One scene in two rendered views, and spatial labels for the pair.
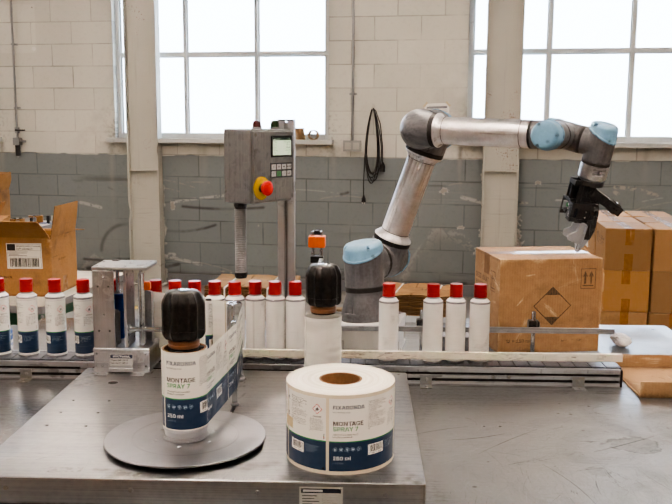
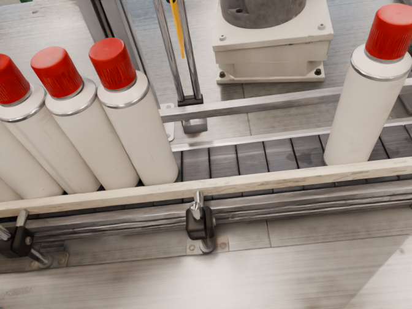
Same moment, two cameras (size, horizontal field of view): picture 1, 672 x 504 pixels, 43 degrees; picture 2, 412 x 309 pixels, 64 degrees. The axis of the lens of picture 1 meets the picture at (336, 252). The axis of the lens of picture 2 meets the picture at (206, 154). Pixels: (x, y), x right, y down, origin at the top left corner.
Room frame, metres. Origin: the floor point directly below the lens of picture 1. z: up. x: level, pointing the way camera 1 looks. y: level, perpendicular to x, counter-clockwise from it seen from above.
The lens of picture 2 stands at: (1.93, 0.02, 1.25)
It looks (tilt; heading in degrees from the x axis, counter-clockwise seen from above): 53 degrees down; 4
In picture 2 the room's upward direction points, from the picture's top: 11 degrees counter-clockwise
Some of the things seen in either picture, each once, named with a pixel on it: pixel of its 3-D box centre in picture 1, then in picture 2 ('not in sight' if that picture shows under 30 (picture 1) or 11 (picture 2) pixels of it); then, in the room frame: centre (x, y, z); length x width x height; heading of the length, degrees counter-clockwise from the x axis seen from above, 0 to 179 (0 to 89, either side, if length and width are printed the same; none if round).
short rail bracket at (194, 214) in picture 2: not in sight; (202, 228); (2.09, 0.05, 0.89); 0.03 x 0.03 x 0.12; 88
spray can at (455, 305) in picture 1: (455, 322); not in sight; (2.17, -0.31, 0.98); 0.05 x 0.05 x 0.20
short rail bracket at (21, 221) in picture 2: not in sight; (27, 233); (2.12, 0.27, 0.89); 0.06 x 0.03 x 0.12; 178
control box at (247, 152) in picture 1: (260, 165); not in sight; (2.27, 0.20, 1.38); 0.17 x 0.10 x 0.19; 143
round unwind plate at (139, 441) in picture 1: (186, 438); not in sight; (1.59, 0.29, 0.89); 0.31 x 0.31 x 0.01
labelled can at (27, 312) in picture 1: (27, 316); not in sight; (2.20, 0.81, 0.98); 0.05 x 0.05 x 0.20
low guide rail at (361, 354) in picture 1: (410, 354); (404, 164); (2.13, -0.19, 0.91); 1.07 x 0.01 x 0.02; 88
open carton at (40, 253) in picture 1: (26, 246); not in sight; (3.61, 1.32, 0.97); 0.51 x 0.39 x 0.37; 175
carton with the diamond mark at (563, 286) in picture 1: (535, 297); not in sight; (2.49, -0.59, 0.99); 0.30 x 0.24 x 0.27; 97
